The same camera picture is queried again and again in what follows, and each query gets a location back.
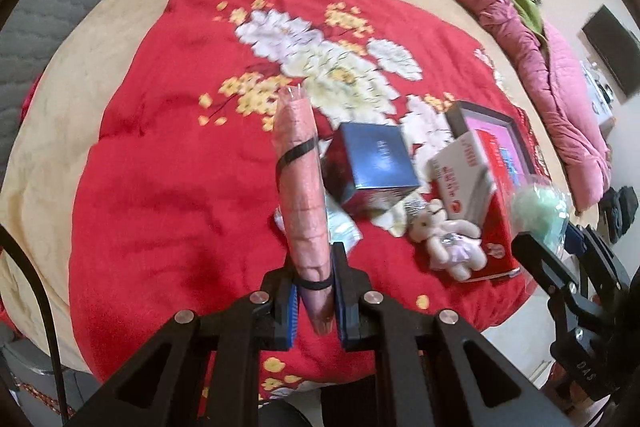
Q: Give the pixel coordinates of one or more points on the grey quilted cover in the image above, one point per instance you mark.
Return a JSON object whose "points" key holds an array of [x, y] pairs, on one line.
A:
{"points": [[45, 7]]}

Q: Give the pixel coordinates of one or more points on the pink and blue book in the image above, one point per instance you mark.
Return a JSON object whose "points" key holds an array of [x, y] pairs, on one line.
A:
{"points": [[495, 132]]}

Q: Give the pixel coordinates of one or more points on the green bath puff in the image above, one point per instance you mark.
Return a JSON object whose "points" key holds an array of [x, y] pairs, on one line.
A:
{"points": [[537, 207]]}

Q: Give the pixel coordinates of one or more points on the black bag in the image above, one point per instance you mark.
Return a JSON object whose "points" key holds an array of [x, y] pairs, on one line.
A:
{"points": [[620, 212]]}

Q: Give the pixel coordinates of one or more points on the pink quilt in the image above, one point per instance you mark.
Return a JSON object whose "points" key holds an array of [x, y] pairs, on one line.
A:
{"points": [[555, 82]]}

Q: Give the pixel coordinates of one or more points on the red floral blanket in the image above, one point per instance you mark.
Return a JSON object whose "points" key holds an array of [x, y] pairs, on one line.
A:
{"points": [[175, 157]]}

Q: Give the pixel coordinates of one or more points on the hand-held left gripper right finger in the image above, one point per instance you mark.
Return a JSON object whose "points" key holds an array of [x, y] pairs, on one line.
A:
{"points": [[345, 307]]}

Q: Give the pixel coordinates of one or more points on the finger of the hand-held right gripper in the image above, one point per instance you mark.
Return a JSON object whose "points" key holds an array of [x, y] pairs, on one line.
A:
{"points": [[537, 254], [595, 252]]}

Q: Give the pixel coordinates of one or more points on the light blue tissue packet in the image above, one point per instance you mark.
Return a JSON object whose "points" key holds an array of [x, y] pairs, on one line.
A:
{"points": [[342, 227]]}

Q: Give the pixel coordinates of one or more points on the red and white box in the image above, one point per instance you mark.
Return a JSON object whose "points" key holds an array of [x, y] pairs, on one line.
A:
{"points": [[465, 177]]}

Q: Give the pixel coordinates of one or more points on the pink towel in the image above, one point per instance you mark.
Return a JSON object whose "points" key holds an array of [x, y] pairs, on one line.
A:
{"points": [[300, 187]]}

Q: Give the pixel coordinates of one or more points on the black wall television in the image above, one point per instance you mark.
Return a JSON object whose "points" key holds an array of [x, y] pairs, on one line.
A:
{"points": [[612, 47]]}

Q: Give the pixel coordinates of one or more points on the pink framed picture box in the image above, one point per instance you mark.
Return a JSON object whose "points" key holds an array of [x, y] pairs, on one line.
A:
{"points": [[480, 112]]}

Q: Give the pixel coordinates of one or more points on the dark blue box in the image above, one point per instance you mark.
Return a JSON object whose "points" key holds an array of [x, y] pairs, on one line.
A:
{"points": [[380, 157]]}

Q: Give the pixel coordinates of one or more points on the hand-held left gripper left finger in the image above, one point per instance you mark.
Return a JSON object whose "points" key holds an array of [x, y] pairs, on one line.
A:
{"points": [[289, 314]]}

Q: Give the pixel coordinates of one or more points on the green garment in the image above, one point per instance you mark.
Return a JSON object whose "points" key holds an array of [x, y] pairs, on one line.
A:
{"points": [[525, 9]]}

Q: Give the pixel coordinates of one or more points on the small white teddy bear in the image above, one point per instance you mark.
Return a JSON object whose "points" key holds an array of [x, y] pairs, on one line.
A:
{"points": [[450, 242]]}

